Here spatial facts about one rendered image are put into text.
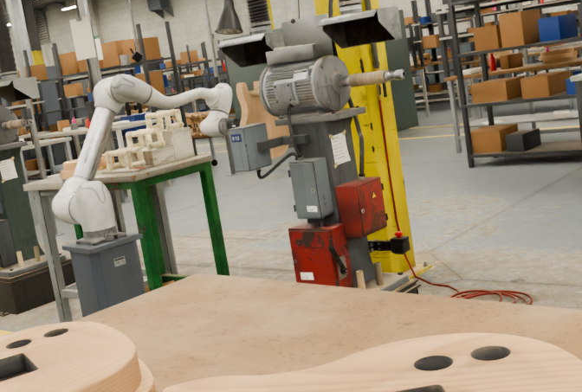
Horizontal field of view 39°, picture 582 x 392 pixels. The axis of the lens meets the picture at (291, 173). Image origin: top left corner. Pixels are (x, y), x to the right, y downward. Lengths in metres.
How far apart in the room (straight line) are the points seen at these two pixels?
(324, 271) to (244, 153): 0.64
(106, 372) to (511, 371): 0.53
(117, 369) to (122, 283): 2.80
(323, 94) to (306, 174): 0.36
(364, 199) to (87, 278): 1.31
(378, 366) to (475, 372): 0.10
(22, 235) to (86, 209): 2.20
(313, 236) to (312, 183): 0.24
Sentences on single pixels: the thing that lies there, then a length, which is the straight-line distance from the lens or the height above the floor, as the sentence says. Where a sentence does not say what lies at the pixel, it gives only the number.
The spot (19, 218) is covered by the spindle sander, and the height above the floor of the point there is 0.60.
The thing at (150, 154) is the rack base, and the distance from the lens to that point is 4.55.
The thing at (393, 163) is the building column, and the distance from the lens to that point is 4.95.
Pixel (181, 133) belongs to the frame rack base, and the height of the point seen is 1.07.
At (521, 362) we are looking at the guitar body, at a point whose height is 1.08.
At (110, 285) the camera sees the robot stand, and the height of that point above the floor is 0.51.
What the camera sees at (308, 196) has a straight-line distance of 3.73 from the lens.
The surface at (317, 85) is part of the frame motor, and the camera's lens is 3.69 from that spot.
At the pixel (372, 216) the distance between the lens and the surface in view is 3.79.
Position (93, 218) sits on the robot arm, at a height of 0.82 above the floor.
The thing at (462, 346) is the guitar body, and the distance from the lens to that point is 0.86.
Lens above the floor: 1.38
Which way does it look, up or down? 8 degrees down
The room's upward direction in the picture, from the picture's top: 9 degrees counter-clockwise
